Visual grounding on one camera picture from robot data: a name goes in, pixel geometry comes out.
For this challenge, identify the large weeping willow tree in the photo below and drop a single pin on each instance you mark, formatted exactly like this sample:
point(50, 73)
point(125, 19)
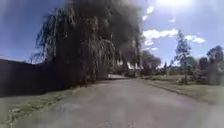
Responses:
point(90, 43)

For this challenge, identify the dark round tree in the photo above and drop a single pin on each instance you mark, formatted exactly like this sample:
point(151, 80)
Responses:
point(150, 63)

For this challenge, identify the grey asphalt path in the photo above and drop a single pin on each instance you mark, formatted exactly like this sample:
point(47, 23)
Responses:
point(126, 106)

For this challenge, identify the slender young tree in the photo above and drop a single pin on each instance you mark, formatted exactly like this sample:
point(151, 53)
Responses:
point(182, 53)

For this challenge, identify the grass lawn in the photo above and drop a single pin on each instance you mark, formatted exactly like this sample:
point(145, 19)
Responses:
point(196, 90)

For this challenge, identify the dark hedge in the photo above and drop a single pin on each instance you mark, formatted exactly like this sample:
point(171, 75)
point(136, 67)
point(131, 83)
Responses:
point(23, 76)

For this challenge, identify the grass verge with dry patches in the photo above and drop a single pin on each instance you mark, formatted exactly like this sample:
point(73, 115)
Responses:
point(23, 105)

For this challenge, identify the group of dark bushes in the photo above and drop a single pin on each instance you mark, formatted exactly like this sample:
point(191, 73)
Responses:
point(211, 66)

